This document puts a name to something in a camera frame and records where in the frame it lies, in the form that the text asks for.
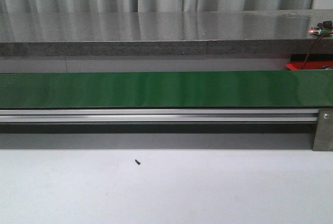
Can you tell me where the red plastic tray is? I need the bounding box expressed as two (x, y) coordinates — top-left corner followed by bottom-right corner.
(286, 61), (332, 71)

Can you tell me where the green conveyor belt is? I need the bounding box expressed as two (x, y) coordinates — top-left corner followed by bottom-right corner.
(1, 70), (332, 109)

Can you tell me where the small lit circuit board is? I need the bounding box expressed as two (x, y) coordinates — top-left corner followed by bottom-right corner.
(309, 21), (332, 36)

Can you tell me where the aluminium conveyor side rail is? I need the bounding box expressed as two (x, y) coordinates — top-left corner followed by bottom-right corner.
(1, 108), (319, 124)

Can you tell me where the steel conveyor support bracket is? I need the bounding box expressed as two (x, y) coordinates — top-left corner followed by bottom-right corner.
(312, 109), (333, 151)

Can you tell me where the thin brown wire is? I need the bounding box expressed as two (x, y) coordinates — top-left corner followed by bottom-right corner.
(301, 33), (325, 71)

